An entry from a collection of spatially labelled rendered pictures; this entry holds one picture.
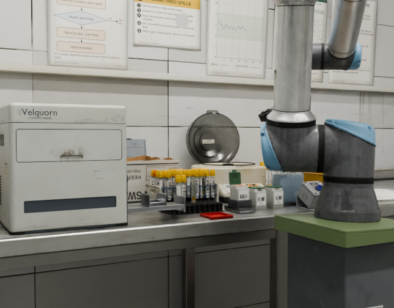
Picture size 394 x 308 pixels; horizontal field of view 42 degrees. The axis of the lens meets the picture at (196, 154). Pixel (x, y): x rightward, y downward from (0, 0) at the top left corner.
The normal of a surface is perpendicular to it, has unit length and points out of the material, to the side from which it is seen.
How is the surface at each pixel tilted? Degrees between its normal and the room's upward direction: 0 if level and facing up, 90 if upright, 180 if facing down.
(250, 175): 90
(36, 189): 90
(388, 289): 90
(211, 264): 90
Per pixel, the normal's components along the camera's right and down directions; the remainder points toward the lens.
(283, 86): -0.63, 0.21
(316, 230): -0.88, 0.02
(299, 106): 0.21, 0.25
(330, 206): -0.68, -0.31
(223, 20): 0.47, 0.11
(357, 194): 0.04, -0.28
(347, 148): -0.18, 0.01
